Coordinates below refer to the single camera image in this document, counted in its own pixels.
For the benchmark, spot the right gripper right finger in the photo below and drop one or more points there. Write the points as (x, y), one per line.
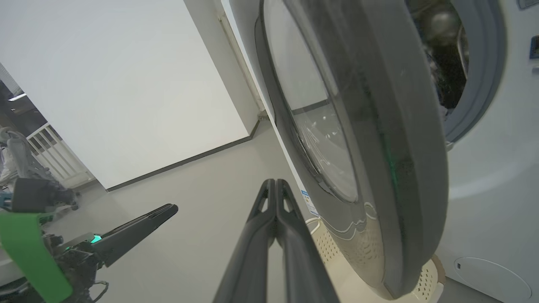
(303, 261)

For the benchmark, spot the black door latch socket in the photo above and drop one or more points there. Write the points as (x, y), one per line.
(534, 47)

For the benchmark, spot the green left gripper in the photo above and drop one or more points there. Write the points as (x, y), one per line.
(29, 256)

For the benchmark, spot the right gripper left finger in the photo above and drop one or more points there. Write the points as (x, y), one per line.
(248, 261)

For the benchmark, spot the blue energy label sticker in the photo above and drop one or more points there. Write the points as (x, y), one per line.
(310, 204)

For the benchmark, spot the white front-load washing machine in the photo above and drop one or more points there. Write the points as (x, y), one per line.
(497, 189)

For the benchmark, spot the white slatted railing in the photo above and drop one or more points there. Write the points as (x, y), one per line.
(59, 155)

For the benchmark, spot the grey washing machine door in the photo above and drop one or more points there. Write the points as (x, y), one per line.
(400, 147)

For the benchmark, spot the grey rubber door gasket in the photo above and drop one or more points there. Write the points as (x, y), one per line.
(484, 75)

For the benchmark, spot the cream perforated laundry basket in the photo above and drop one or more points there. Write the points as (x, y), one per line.
(426, 283)

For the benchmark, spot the round white filter cover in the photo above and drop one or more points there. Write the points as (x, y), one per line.
(488, 282)

